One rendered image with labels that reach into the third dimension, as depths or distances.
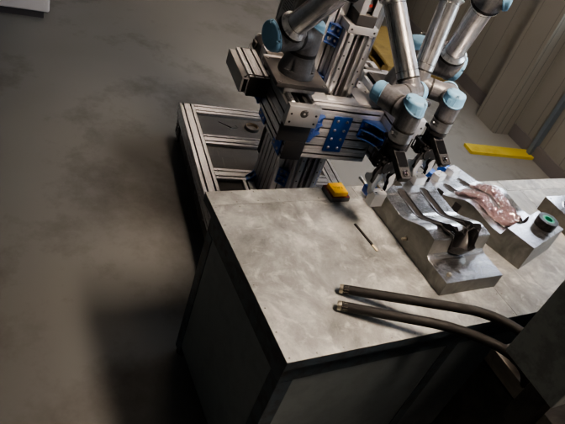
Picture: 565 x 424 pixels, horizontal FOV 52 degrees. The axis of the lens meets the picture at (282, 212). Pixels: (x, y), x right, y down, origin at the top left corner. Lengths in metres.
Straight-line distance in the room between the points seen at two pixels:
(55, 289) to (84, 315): 0.18
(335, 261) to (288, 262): 0.17
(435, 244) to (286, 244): 0.49
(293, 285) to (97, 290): 1.16
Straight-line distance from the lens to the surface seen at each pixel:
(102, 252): 2.81
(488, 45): 5.99
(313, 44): 2.27
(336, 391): 1.88
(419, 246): 1.99
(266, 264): 1.75
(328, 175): 3.36
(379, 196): 1.97
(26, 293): 2.63
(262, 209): 1.95
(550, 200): 2.71
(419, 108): 1.82
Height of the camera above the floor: 1.98
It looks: 37 degrees down
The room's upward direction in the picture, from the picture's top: 21 degrees clockwise
